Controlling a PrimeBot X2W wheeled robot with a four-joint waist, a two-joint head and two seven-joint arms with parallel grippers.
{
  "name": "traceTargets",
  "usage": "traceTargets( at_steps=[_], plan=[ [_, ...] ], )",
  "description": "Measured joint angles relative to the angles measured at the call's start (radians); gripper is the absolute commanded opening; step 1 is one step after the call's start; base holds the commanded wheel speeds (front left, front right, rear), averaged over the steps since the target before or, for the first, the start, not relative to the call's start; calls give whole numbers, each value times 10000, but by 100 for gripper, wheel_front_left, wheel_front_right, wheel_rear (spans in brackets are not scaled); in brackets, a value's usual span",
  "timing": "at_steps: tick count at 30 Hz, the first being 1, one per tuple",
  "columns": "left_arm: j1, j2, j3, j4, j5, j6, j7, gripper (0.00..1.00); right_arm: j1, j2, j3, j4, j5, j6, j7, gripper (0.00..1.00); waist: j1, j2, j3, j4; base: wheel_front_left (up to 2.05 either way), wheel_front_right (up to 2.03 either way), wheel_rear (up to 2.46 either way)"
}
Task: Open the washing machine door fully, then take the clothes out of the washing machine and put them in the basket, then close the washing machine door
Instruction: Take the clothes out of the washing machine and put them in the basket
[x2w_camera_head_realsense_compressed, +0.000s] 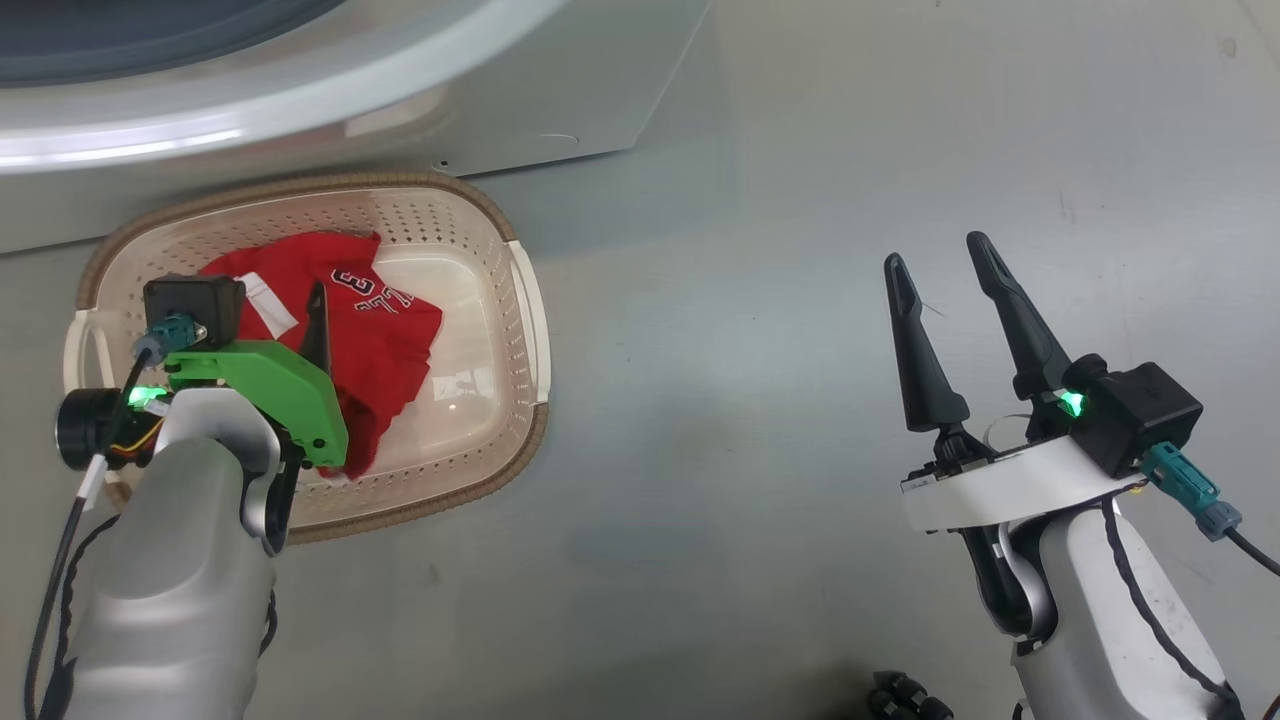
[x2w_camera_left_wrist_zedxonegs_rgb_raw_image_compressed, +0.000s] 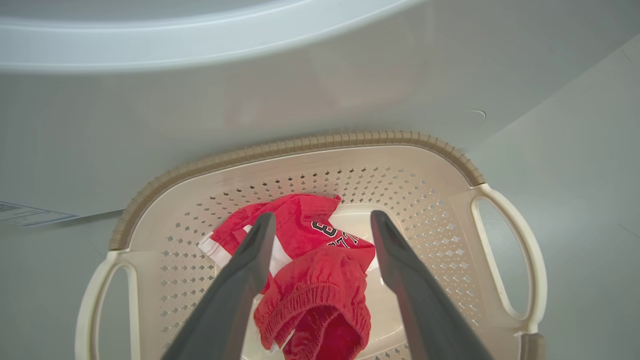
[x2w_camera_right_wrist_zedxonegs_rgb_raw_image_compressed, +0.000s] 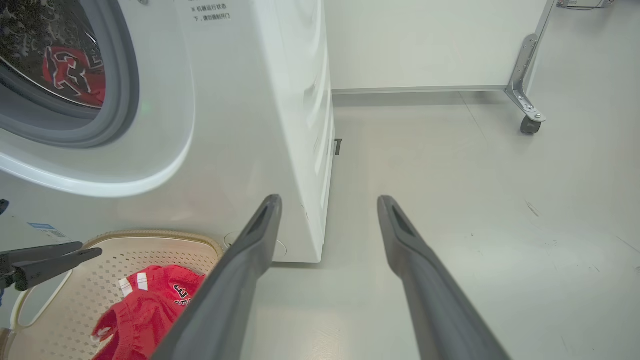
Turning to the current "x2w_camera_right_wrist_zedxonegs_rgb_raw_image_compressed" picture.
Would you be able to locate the beige perforated laundry basket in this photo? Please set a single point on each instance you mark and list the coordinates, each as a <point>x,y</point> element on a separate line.
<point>85,300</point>

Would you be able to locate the red number 23 jersey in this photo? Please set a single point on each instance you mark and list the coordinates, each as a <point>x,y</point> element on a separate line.
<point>145,310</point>

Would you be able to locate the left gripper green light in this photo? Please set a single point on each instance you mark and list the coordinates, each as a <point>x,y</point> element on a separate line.
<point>6,282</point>

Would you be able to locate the small black bracket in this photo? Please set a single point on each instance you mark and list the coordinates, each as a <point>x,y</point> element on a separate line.
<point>338,146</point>

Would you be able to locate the red jersey with number print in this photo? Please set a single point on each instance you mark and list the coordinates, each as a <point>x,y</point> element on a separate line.
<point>75,75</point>

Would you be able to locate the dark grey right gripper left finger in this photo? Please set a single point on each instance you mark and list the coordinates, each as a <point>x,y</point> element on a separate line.
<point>225,295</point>

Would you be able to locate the white front-load washing machine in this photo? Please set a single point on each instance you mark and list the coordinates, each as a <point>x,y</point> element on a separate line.
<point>240,125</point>

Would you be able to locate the blue energy label sticker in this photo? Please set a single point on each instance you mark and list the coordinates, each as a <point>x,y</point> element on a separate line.
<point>47,231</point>

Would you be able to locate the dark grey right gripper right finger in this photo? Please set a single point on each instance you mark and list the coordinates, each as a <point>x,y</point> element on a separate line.
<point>435,295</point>

